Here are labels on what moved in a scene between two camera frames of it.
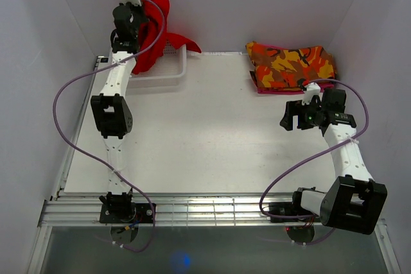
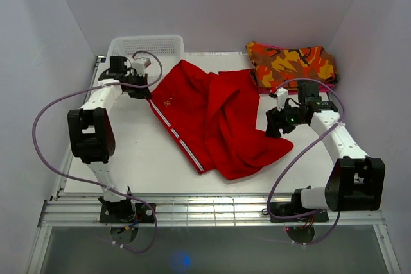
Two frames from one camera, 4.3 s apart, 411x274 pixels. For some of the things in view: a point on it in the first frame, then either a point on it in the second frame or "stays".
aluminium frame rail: x=171 y=211 stays
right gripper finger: x=286 y=122 to x=272 y=129
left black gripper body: x=137 y=12 to x=135 y=92
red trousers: x=149 y=31 to x=214 y=118
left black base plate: x=126 y=213 stays
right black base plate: x=288 y=208 stays
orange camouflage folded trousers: x=279 y=68 stays
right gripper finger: x=293 y=108 to x=273 y=115
